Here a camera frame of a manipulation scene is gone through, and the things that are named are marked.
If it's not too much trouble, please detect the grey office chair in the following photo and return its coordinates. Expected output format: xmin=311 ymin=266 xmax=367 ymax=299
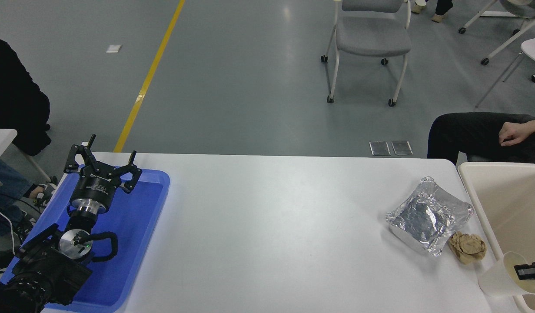
xmin=321 ymin=0 xmax=413 ymax=107

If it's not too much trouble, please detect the seated person with cables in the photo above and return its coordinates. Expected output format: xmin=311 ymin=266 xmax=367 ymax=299
xmin=0 ymin=34 xmax=59 ymax=268

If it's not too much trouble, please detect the white frame castor chair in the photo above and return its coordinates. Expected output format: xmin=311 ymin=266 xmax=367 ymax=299
xmin=458 ymin=0 xmax=535 ymax=66

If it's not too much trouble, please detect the crumpled tan paper ball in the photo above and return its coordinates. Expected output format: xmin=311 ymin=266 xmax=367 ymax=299
xmin=449 ymin=232 xmax=487 ymax=265

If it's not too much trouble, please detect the white cable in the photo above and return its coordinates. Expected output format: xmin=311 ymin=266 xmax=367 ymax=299
xmin=0 ymin=202 xmax=17 ymax=249

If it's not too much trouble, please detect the metal floor plate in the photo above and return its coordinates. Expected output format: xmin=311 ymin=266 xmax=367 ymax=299
xmin=369 ymin=140 xmax=391 ymax=156
xmin=392 ymin=140 xmax=414 ymax=156

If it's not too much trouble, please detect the large pale bin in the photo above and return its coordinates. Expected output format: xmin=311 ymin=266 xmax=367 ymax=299
xmin=458 ymin=162 xmax=535 ymax=313

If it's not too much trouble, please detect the white round seat chair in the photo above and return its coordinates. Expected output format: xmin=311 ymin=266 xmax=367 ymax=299
xmin=475 ymin=37 xmax=535 ymax=108

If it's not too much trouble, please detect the white paper cup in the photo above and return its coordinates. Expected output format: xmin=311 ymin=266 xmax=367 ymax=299
xmin=478 ymin=251 xmax=535 ymax=298

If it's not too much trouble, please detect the blue plastic tray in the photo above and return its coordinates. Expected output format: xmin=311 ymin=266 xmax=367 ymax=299
xmin=0 ymin=169 xmax=170 ymax=313

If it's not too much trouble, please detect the seated person beside bin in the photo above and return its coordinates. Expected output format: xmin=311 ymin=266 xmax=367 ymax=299
xmin=427 ymin=112 xmax=535 ymax=165

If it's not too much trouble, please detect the small white side table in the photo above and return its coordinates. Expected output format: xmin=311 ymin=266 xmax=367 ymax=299
xmin=0 ymin=128 xmax=53 ymax=184

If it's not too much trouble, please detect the crumpled silver foil tray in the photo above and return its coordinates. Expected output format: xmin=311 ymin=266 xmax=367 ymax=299
xmin=385 ymin=176 xmax=474 ymax=257

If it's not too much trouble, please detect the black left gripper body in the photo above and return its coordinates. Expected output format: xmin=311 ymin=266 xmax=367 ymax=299
xmin=71 ymin=170 xmax=123 ymax=206

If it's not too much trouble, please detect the person's hand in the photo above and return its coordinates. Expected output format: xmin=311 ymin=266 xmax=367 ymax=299
xmin=498 ymin=122 xmax=534 ymax=147

